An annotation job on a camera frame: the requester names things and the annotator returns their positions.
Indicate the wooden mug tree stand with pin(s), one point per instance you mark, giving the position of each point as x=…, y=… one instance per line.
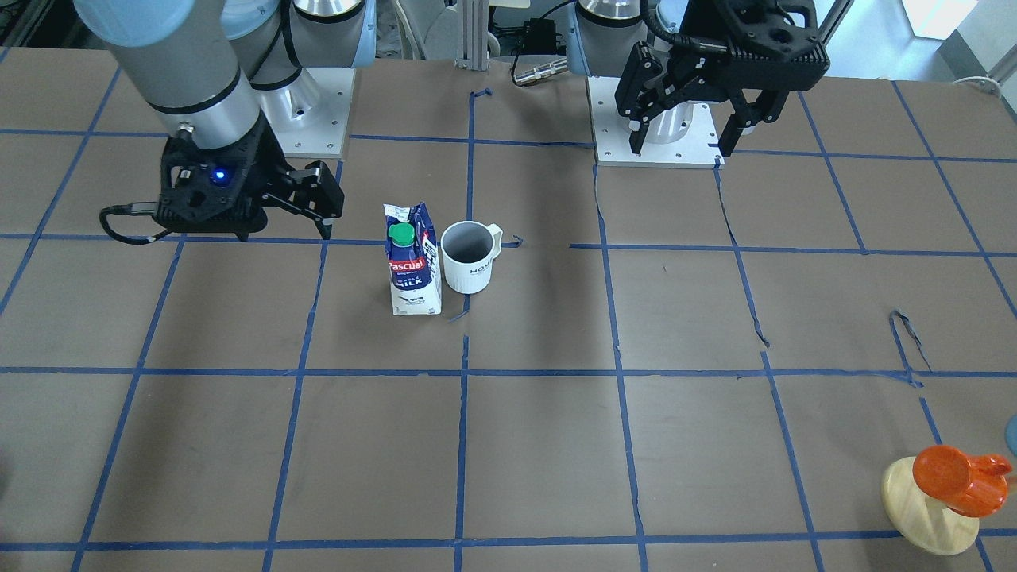
x=927, y=523

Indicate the aluminium frame post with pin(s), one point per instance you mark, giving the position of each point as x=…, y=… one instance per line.
x=472, y=43

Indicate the white mug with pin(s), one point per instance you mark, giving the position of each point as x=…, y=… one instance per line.
x=469, y=249

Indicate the orange mug on stand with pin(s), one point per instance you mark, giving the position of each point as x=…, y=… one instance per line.
x=972, y=486

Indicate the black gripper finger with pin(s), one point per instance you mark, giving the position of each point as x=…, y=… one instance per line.
x=637, y=93
x=766, y=108
x=313, y=192

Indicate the blue white milk carton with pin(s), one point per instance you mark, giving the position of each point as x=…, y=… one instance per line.
x=416, y=280

